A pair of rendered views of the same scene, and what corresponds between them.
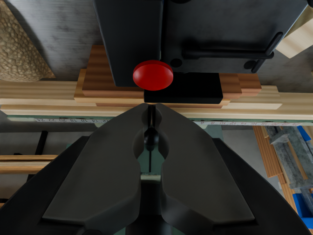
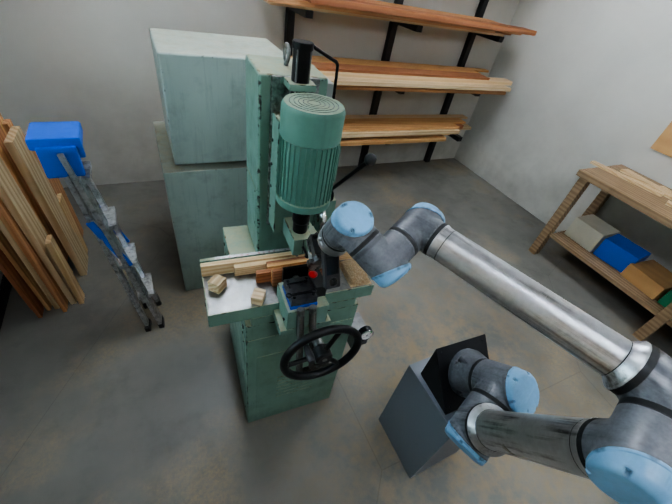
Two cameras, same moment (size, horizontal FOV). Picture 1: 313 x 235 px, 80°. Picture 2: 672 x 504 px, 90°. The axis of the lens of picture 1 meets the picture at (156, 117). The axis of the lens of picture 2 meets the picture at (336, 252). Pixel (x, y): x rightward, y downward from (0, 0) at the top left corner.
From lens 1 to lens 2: 97 cm
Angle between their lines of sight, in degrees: 29
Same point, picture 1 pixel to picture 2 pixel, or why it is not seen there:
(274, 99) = (238, 269)
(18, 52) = (347, 271)
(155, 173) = (301, 240)
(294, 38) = (261, 293)
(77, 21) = not seen: hidden behind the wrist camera
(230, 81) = (276, 275)
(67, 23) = not seen: hidden behind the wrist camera
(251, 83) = (260, 275)
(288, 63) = (242, 287)
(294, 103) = (222, 268)
